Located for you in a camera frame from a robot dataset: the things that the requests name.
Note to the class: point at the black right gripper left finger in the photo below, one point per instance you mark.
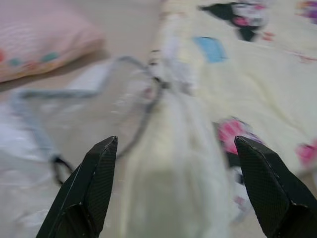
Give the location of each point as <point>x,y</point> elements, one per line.
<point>86,193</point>

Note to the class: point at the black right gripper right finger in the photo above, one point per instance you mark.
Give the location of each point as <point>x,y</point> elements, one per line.
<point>267,193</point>

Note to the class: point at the cream cartoon print quilt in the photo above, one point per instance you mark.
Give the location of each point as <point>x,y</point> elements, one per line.
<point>260,86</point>

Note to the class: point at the pink patterned pillow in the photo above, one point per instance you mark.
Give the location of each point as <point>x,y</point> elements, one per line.
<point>37,39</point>

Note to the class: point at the beige mattress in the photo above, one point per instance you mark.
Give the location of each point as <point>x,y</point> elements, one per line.
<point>128,29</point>

